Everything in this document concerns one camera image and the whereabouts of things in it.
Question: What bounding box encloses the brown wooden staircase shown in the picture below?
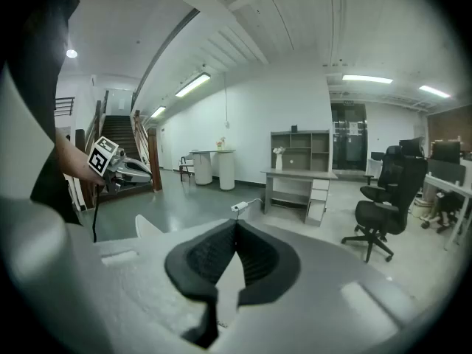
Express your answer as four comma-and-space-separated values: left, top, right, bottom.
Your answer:
74, 89, 164, 212

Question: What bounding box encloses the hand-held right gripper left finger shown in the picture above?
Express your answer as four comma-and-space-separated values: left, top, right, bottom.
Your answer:
164, 219, 237, 348

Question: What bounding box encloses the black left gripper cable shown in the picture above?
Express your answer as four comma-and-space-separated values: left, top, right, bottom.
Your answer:
91, 183, 101, 243

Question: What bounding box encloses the wooden shelf unit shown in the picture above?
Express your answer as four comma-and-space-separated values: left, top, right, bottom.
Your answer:
270, 129, 331, 173

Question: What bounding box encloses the white office desk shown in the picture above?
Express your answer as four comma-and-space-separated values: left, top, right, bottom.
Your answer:
423, 171, 472, 251

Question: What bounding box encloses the dark desk divider panel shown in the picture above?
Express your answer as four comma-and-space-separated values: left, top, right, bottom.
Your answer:
426, 158, 467, 187

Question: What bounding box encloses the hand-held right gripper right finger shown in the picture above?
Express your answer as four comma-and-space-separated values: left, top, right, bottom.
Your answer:
235, 221, 300, 306

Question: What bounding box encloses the white wall conduit with socket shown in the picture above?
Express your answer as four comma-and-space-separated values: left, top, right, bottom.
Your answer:
222, 71, 232, 131

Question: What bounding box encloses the black metal railing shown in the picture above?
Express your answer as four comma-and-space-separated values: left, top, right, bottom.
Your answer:
55, 97, 75, 118

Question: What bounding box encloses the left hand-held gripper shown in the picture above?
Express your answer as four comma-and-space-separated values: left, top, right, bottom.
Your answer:
87, 135, 153, 195

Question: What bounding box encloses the person in black shirt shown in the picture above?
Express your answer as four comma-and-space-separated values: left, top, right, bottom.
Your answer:
5, 0, 84, 225

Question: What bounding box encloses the black mesh office chair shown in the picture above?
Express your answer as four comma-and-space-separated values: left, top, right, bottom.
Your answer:
341, 136, 429, 264
359, 145, 402, 203

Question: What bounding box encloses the dark glass double door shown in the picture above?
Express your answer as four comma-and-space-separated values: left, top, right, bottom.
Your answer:
330, 103, 368, 171

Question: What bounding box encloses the grey wooden desk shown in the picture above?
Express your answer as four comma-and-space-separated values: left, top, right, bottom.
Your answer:
260, 167, 339, 228

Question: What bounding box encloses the person's left forearm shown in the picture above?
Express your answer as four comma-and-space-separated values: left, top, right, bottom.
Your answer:
55, 126, 105, 188

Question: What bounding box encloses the white curved bar table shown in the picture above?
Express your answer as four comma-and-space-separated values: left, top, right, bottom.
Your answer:
189, 148, 237, 192

